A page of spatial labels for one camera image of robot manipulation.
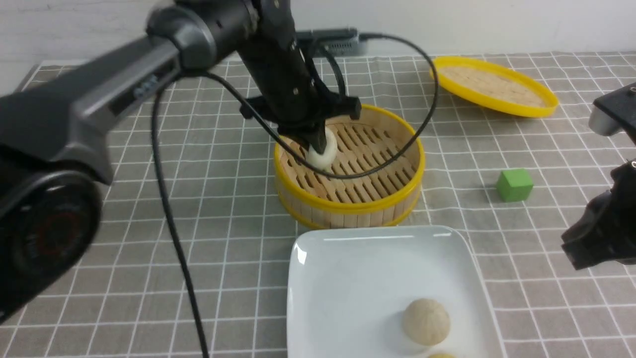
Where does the beige steamed bun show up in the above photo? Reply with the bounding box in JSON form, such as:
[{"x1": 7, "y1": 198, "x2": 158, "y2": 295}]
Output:
[{"x1": 401, "y1": 298, "x2": 451, "y2": 347}]

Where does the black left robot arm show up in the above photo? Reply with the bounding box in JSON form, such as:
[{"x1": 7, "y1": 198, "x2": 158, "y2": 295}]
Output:
[{"x1": 0, "y1": 0, "x2": 361, "y2": 322}]

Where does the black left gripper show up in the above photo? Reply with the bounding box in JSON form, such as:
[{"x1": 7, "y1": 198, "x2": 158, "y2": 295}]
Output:
[{"x1": 240, "y1": 33, "x2": 361, "y2": 156}]

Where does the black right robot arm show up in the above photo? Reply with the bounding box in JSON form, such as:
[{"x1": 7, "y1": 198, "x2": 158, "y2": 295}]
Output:
[{"x1": 561, "y1": 83, "x2": 636, "y2": 270}]

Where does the grey checked tablecloth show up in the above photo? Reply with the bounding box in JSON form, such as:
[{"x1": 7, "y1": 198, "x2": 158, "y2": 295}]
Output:
[{"x1": 1, "y1": 52, "x2": 635, "y2": 358}]

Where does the steamed bun at plate edge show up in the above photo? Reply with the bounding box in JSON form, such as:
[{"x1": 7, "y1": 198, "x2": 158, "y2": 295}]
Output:
[{"x1": 427, "y1": 352, "x2": 455, "y2": 358}]

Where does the white steamed bun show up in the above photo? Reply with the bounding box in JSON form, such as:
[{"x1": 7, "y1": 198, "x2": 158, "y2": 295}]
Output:
[{"x1": 305, "y1": 128, "x2": 338, "y2": 171}]

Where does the green cube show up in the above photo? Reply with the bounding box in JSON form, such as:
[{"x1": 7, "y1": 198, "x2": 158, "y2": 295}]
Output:
[{"x1": 495, "y1": 168, "x2": 534, "y2": 202}]

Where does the white square plate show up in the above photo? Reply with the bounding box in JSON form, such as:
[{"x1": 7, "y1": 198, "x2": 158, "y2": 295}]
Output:
[{"x1": 286, "y1": 226, "x2": 506, "y2": 358}]

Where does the bamboo steamer basket yellow rim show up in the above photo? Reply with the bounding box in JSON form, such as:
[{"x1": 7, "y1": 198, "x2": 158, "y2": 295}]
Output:
[{"x1": 273, "y1": 104, "x2": 426, "y2": 229}]

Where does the bamboo steamer lid yellow rim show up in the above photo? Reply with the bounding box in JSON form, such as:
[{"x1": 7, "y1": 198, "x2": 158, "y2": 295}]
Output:
[{"x1": 429, "y1": 56, "x2": 559, "y2": 118}]

